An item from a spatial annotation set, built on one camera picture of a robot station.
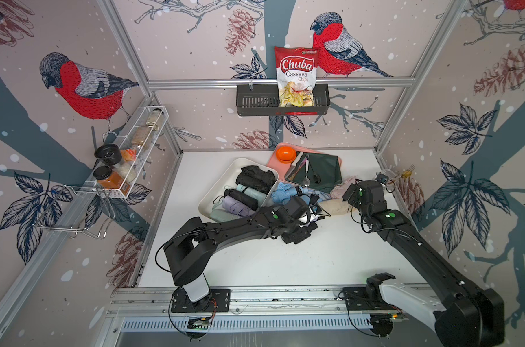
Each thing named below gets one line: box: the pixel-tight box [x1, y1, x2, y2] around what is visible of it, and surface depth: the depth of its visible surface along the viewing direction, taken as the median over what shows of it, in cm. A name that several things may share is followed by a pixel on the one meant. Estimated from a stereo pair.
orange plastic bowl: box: [276, 146, 297, 165], surface depth 116 cm
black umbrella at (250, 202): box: [223, 188, 259, 212], surface depth 97 cm
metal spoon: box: [302, 158, 311, 188], surface depth 109 cm
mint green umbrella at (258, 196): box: [235, 183, 267, 208], surface depth 99 cm
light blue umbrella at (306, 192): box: [298, 186, 332, 205], surface depth 100 cm
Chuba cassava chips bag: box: [274, 46, 319, 108], surface depth 85 cm
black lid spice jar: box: [94, 143, 122, 165], surface depth 63 cm
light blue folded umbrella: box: [271, 182, 299, 206], surface depth 100 cm
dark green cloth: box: [284, 151, 343, 194], surface depth 113 cm
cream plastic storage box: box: [198, 158, 279, 223], surface depth 100 cm
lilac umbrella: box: [222, 195, 256, 217], surface depth 95 cm
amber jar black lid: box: [92, 164, 124, 189], surface depth 62 cm
